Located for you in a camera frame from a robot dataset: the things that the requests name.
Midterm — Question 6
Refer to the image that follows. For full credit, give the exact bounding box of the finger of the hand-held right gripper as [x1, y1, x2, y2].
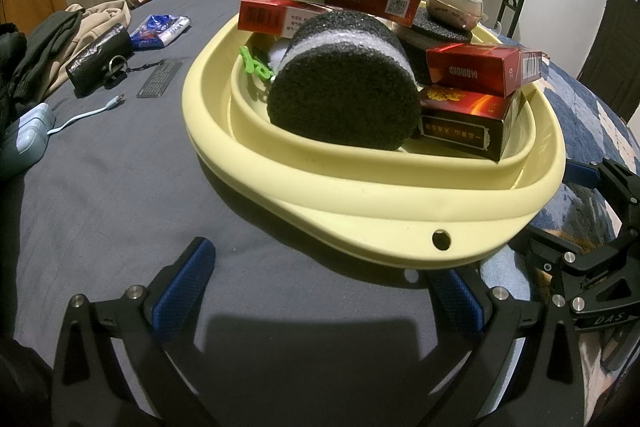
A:
[566, 158, 640, 229]
[509, 226, 599, 274]

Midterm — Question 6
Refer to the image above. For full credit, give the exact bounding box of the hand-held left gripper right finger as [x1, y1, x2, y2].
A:
[420, 268, 583, 427]

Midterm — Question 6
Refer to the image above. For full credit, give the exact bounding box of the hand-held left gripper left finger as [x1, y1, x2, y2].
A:
[51, 237, 216, 427]

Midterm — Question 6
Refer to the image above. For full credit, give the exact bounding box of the dark red box gold print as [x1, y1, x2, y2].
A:
[417, 84, 524, 163]

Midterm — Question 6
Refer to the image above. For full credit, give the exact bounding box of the yellow plastic basin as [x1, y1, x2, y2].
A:
[181, 2, 567, 271]

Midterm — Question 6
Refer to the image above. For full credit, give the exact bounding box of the long red carton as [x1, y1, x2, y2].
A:
[425, 42, 545, 98]

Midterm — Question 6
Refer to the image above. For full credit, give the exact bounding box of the plain dark foam cylinder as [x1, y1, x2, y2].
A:
[392, 7, 476, 86]

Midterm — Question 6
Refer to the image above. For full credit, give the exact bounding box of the beige ceramic pot with lid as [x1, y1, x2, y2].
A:
[424, 0, 489, 33]

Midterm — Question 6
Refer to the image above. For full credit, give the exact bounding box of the green plastic tag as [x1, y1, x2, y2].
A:
[238, 45, 277, 82]

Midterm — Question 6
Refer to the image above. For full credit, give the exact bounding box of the dark foam cylinder white band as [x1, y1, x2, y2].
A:
[264, 11, 424, 152]

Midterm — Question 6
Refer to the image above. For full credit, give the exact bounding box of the small red box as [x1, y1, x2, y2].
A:
[238, 0, 329, 40]

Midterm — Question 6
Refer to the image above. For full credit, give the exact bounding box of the grey bed sheet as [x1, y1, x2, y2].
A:
[10, 0, 501, 427]

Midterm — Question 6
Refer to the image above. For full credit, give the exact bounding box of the dark room door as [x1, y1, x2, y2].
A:
[575, 0, 640, 128]

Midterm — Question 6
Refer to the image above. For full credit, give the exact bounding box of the grey mesh strip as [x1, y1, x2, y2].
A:
[136, 60, 186, 100]

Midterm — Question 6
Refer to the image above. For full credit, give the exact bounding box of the light blue charger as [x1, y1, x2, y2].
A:
[0, 102, 57, 180]

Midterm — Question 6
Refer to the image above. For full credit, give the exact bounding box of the blue tissue packet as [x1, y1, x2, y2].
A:
[130, 14, 193, 52]

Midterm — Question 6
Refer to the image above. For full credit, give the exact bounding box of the dark green jacket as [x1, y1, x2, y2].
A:
[0, 11, 85, 108]

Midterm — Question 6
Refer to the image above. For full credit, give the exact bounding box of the beige clothing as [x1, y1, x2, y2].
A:
[64, 0, 134, 38]

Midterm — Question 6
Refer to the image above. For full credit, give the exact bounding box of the light blue cable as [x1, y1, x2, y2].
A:
[47, 94, 127, 138]

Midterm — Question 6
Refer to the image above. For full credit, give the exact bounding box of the black pouch with key ring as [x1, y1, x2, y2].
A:
[66, 24, 136, 98]

